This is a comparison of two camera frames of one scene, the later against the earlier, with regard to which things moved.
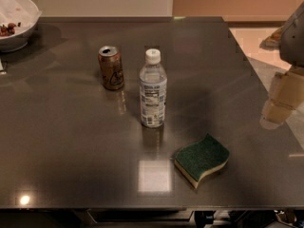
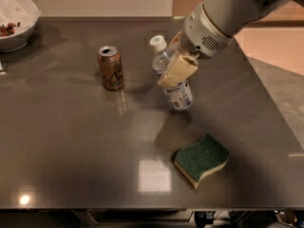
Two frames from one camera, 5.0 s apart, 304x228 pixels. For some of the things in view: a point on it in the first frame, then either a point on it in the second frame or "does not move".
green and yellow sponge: (196, 159) does not move
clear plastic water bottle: (153, 90) -> (180, 96)
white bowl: (18, 16) does not move
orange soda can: (111, 67) does not move
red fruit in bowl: (9, 29) does not move
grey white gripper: (294, 45) -> (199, 32)
